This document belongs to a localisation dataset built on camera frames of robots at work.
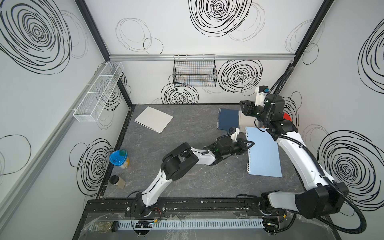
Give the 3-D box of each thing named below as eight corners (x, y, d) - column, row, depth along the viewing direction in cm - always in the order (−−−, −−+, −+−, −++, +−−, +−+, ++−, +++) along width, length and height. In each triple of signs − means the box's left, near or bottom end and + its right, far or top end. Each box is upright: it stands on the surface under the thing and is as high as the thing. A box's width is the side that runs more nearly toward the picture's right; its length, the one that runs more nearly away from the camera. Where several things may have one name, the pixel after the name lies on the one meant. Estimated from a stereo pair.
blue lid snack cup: (114, 170, 88) (106, 163, 80) (118, 157, 93) (111, 149, 85) (130, 171, 88) (123, 163, 80) (134, 157, 93) (128, 149, 85)
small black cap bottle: (115, 185, 83) (107, 180, 76) (120, 179, 85) (113, 173, 78) (123, 190, 82) (116, 185, 74) (127, 183, 84) (121, 178, 77)
